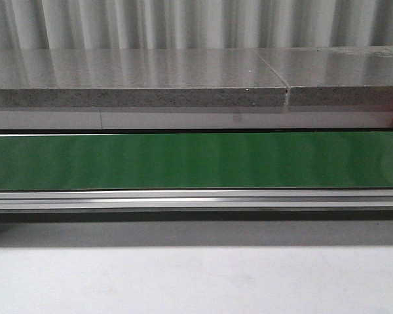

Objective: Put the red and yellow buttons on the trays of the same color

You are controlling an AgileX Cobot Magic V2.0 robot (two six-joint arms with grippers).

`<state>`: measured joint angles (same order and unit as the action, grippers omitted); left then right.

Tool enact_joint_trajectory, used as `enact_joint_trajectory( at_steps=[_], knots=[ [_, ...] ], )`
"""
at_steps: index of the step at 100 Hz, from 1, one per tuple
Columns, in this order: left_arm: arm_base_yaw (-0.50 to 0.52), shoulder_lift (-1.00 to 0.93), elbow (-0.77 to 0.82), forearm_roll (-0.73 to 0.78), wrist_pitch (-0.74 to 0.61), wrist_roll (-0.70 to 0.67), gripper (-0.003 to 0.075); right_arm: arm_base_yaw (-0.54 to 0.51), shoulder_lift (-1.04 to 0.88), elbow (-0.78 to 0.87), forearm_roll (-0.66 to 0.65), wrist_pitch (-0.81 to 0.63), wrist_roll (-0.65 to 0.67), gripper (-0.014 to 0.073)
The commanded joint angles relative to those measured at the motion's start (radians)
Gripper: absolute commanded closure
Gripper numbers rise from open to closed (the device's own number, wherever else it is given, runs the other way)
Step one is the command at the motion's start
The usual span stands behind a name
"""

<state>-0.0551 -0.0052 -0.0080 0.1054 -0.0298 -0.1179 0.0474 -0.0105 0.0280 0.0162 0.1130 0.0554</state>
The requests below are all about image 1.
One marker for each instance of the aluminium conveyor side rail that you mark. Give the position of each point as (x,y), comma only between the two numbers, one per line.
(197,204)

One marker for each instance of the grey stone slab left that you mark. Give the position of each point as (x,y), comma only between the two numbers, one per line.
(106,78)

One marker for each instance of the grey stone slab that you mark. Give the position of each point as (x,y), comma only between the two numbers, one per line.
(332,77)
(106,78)

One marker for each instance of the grey corrugated curtain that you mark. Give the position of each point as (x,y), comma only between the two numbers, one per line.
(194,24)

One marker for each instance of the grey stone slab right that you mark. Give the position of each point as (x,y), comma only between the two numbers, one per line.
(332,77)

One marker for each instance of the green conveyor belt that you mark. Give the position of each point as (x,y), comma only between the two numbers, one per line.
(341,159)

